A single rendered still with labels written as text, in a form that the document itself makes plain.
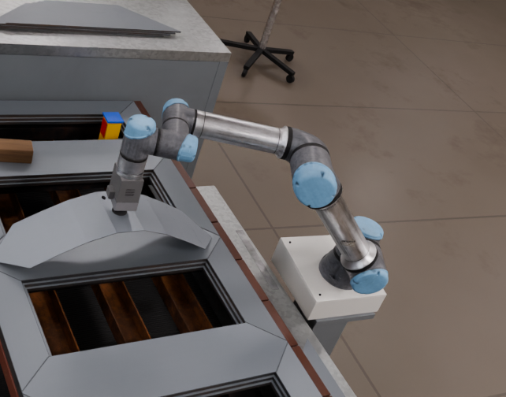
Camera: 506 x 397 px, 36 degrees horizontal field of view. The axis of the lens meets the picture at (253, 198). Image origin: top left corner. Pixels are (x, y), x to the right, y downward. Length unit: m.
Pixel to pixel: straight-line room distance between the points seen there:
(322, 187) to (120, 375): 0.72
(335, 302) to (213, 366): 0.63
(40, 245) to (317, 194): 0.76
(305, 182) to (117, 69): 1.09
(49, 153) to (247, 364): 0.99
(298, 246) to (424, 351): 1.29
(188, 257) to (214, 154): 2.14
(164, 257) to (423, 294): 2.04
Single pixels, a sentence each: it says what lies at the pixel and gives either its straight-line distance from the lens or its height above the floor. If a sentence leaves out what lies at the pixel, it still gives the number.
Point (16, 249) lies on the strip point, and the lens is 2.21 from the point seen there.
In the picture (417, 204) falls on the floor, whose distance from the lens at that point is 4.78.
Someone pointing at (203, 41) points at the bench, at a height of 1.05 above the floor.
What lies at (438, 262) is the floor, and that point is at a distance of 4.39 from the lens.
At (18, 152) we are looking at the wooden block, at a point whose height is 0.89.
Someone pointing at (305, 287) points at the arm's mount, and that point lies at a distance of 2.57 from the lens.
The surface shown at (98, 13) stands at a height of 1.07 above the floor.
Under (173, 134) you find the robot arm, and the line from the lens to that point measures 2.08.
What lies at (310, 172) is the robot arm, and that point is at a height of 1.28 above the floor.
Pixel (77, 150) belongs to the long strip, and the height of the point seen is 0.85.
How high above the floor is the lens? 2.35
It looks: 34 degrees down
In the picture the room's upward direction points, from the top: 21 degrees clockwise
